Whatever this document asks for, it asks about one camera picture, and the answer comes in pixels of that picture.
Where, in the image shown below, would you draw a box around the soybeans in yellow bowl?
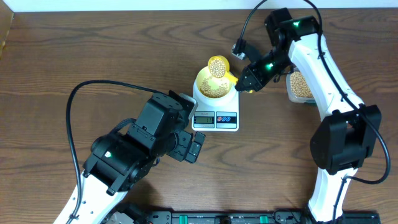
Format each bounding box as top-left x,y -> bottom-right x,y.
199,77 -> 230,98

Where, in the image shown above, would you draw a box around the soybeans in orange scoop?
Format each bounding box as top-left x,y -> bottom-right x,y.
208,58 -> 226,78

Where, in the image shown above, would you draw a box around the pile of soybeans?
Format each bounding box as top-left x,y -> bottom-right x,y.
290,72 -> 313,98

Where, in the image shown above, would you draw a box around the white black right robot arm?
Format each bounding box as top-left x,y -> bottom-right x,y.
232,8 -> 382,223

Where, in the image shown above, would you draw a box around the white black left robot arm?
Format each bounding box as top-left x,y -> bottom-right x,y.
55,91 -> 205,223

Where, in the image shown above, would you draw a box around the orange plastic measuring scoop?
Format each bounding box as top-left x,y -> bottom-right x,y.
208,55 -> 238,86

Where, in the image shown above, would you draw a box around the pale yellow plastic bowl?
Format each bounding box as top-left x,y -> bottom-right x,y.
196,67 -> 232,98

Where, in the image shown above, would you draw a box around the white digital kitchen scale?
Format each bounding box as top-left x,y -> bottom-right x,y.
192,79 -> 239,132

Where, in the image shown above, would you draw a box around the clear plastic soybean container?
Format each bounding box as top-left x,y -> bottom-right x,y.
286,67 -> 315,103

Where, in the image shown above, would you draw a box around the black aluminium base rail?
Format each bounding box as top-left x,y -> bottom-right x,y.
105,202 -> 382,224

